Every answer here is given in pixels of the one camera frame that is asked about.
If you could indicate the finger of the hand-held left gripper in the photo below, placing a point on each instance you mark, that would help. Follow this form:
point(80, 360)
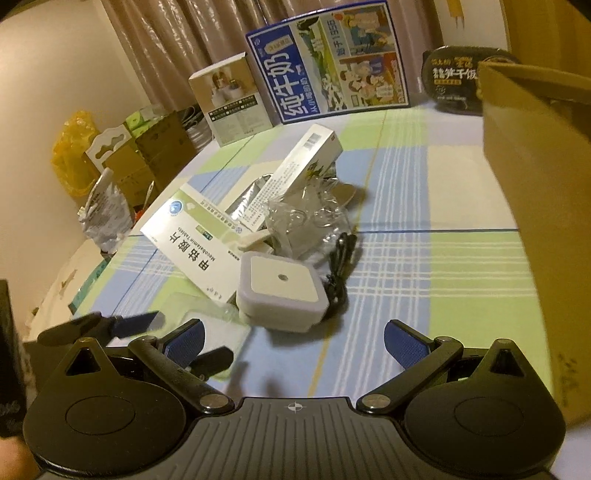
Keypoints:
point(134, 324)
point(210, 361)

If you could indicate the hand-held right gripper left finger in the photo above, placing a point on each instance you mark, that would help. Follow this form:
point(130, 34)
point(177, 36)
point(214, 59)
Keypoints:
point(183, 345)

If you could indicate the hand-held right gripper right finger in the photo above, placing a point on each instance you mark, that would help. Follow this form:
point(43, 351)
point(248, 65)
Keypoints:
point(406, 346)

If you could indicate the transparent plastic sleeve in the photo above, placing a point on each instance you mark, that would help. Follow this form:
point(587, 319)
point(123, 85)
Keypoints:
point(221, 330)

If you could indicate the clear plastic packaging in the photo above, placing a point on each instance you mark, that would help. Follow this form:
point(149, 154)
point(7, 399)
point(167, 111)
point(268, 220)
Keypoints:
point(307, 221)

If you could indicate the brown cardboard box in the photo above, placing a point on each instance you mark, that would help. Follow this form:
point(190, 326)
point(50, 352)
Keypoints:
point(531, 184)

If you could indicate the long white ointment box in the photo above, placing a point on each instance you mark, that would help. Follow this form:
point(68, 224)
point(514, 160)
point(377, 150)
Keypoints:
point(307, 159)

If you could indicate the desktop with checked tablecloth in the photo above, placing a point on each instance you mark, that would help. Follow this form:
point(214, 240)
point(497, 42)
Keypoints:
point(415, 207)

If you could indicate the white square night light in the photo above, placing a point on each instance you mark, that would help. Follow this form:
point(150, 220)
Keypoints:
point(281, 288)

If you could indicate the white green medicine box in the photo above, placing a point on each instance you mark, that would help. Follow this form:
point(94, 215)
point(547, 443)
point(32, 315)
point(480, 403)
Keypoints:
point(194, 235)

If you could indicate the cream plastic spoon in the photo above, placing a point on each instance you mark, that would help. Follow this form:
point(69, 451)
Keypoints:
point(253, 238)

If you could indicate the brown cardboard carton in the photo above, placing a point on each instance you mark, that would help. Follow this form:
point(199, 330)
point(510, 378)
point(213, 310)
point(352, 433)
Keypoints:
point(131, 177)
point(166, 138)

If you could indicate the silver foil pouch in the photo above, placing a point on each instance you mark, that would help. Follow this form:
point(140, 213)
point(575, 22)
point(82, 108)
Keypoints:
point(249, 203)

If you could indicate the yellow plastic bag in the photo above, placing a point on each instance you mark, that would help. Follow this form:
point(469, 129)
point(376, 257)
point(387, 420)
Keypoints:
point(69, 152)

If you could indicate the white cutout cardboard piece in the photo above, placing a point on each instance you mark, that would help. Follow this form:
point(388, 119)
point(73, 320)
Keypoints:
point(108, 141)

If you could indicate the green tissue box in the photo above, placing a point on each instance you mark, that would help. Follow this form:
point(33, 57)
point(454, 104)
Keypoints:
point(141, 121)

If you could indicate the small beige product box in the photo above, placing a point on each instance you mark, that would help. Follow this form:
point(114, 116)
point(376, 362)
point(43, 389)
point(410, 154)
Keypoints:
point(231, 101)

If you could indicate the black instant rice bowl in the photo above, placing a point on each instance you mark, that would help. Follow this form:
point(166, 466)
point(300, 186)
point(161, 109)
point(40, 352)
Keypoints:
point(455, 78)

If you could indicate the beige curtain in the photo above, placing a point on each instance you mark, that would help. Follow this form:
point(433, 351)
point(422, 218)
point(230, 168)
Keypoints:
point(184, 32)

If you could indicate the blue milk carton box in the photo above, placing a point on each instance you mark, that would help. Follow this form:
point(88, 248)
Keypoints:
point(323, 60)

